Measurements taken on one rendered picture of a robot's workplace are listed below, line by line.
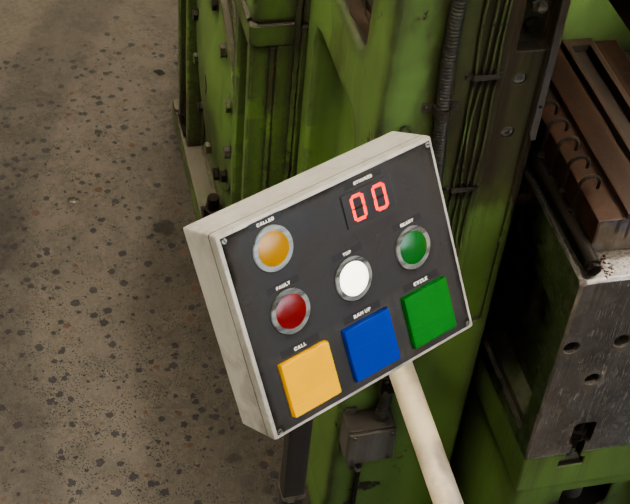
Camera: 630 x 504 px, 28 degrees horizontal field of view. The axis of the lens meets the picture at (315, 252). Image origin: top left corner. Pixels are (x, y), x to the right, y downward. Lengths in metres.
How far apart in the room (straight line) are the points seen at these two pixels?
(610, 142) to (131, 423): 1.28
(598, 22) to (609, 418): 0.69
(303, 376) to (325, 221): 0.19
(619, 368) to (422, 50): 0.66
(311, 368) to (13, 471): 1.28
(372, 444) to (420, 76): 0.80
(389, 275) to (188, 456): 1.21
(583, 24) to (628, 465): 0.80
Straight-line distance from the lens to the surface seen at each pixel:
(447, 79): 1.78
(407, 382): 2.07
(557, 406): 2.13
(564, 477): 2.33
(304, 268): 1.54
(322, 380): 1.58
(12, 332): 2.99
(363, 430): 2.29
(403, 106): 1.82
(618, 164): 2.00
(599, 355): 2.05
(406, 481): 2.55
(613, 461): 2.34
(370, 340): 1.61
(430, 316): 1.67
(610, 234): 1.94
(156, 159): 3.40
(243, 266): 1.49
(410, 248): 1.63
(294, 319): 1.54
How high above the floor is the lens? 2.23
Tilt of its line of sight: 45 degrees down
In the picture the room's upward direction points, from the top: 6 degrees clockwise
